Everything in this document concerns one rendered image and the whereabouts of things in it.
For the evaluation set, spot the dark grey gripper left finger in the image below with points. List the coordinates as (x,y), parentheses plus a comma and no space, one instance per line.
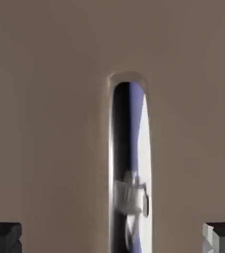
(3,238)

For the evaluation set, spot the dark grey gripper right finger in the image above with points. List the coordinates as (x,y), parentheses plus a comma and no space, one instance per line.
(223,240)

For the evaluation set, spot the tan wooden drawer front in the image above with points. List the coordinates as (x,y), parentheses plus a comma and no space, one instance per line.
(45,98)

